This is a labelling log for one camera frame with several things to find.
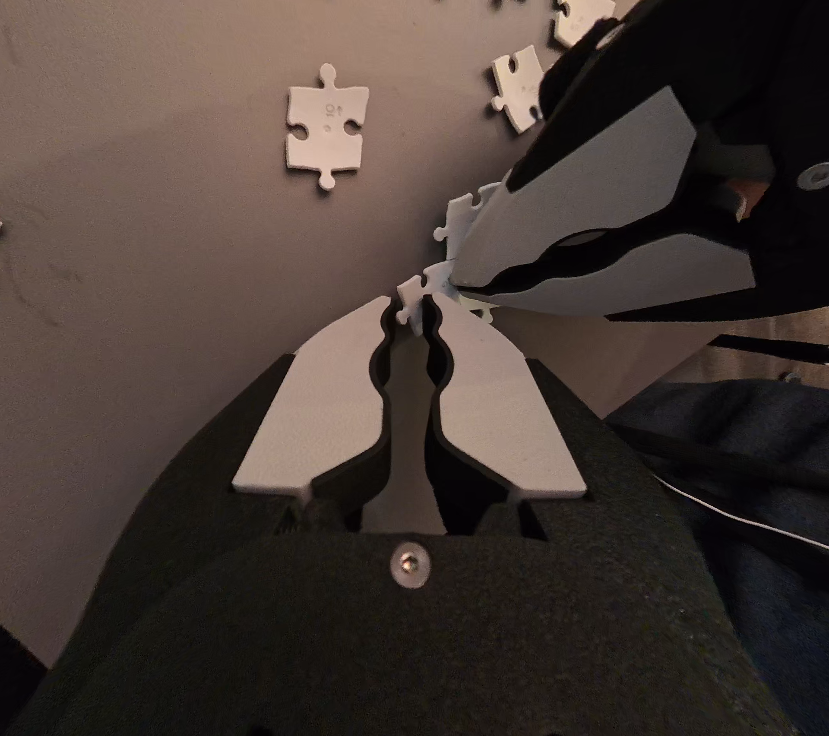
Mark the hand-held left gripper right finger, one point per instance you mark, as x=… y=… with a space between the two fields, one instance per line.
x=505 y=425

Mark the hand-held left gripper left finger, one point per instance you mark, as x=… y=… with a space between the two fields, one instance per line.
x=317 y=425

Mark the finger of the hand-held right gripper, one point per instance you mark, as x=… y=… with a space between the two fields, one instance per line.
x=647 y=276
x=583 y=198

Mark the single white puzzle piece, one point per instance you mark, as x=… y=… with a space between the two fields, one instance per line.
x=479 y=307

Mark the joined white puzzle section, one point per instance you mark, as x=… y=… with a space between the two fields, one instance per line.
x=463 y=218

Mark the white puzzle pieces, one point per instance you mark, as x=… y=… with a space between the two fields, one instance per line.
x=327 y=127

